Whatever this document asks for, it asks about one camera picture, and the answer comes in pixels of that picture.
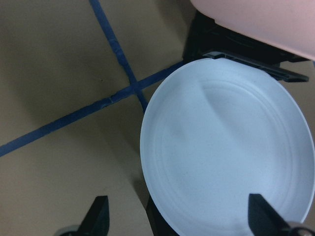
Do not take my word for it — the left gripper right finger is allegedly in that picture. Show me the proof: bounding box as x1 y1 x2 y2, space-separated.
248 194 291 236

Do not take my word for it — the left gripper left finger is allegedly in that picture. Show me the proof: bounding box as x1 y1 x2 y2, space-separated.
76 196 109 236

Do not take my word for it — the pink plate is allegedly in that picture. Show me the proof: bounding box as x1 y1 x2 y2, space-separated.
191 0 315 60

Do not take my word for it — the blue plate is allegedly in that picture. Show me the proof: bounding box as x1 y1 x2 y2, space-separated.
139 59 315 236

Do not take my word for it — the black dish rack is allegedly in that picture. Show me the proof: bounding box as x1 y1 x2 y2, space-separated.
146 11 310 236

